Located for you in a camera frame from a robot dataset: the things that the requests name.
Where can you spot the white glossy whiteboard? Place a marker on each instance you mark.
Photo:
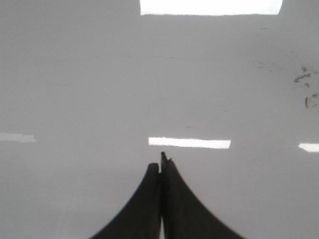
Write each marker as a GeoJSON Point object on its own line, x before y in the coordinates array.
{"type": "Point", "coordinates": [91, 92]}

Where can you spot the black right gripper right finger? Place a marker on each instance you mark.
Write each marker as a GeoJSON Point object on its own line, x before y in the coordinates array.
{"type": "Point", "coordinates": [184, 216]}

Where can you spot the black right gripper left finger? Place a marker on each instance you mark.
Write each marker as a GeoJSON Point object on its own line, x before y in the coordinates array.
{"type": "Point", "coordinates": [140, 218]}

